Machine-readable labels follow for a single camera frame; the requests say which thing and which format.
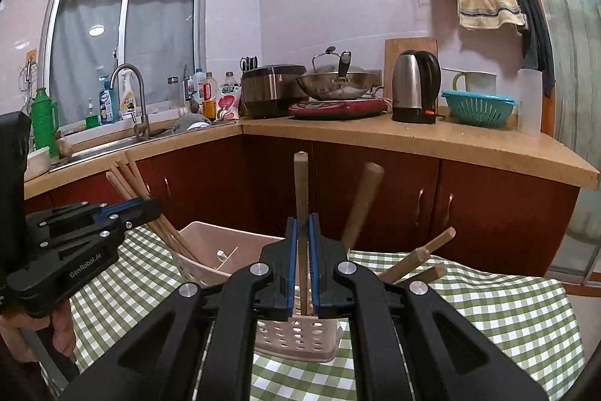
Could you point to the frosted glass sliding door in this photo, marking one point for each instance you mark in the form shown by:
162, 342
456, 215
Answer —
574, 27

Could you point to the knife block with scissors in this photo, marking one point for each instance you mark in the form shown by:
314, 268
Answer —
247, 64

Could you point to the green checkered tablecloth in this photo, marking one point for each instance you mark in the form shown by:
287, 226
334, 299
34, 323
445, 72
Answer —
530, 319

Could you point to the dark hanging cloth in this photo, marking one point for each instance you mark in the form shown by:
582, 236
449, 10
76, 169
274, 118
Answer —
536, 45

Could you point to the white green-handled mug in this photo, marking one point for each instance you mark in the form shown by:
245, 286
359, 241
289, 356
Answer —
476, 81

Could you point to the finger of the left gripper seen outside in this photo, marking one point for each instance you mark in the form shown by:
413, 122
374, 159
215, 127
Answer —
129, 214

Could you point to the black rice cooker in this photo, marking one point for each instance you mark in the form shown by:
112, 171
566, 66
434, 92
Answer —
268, 91

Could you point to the steel kitchen sink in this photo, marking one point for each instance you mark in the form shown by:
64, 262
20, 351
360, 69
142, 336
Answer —
183, 125

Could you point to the translucent white plastic cup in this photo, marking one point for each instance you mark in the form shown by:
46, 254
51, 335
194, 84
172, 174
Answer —
530, 101

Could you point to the steel wok with lid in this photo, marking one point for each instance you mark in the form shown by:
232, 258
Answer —
332, 77

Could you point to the aluminium sliding window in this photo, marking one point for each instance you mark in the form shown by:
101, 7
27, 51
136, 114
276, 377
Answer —
89, 38

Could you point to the teal plastic colander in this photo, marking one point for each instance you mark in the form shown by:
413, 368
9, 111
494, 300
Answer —
472, 108

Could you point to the red label sauce bottle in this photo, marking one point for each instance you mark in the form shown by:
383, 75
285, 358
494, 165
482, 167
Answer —
209, 92

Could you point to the red kitchen cabinets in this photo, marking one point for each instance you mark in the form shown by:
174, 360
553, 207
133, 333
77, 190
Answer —
505, 222

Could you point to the stainless electric kettle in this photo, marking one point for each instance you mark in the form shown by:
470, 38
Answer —
415, 92

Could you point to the chrome kitchen faucet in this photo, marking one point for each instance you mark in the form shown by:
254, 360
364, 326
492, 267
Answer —
138, 113

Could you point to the red induction cooker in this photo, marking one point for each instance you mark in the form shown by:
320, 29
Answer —
337, 110

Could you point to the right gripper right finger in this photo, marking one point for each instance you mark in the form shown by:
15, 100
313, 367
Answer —
333, 293

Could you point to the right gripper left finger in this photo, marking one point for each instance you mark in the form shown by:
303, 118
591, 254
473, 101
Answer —
274, 300

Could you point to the green thermos jug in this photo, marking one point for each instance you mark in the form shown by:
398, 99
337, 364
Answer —
44, 113

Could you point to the small green bottle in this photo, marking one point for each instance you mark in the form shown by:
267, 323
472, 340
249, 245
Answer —
92, 119

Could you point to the person's left hand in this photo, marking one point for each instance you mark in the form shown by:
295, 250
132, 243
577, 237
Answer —
59, 324

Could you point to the blue dish soap bottle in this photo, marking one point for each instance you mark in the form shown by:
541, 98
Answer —
108, 104

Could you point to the white spray cleaner bottle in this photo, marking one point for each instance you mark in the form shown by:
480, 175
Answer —
127, 101

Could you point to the wooden cutting board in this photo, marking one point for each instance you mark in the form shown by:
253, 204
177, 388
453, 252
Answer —
395, 58

